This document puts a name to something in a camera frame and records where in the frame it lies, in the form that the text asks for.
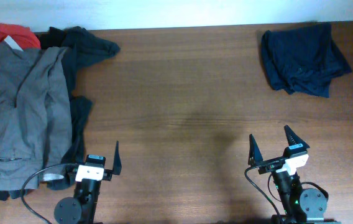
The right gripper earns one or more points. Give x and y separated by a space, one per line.
255 159

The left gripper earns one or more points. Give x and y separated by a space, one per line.
117 167

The grey shorts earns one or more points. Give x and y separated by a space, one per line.
35 117

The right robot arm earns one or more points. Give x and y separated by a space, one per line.
303 202

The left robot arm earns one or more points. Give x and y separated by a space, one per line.
81 207

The navy blue folded garment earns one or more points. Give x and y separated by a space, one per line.
303 60

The black printed t-shirt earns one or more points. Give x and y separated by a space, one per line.
85 49

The red t-shirt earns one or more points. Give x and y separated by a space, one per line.
23 36

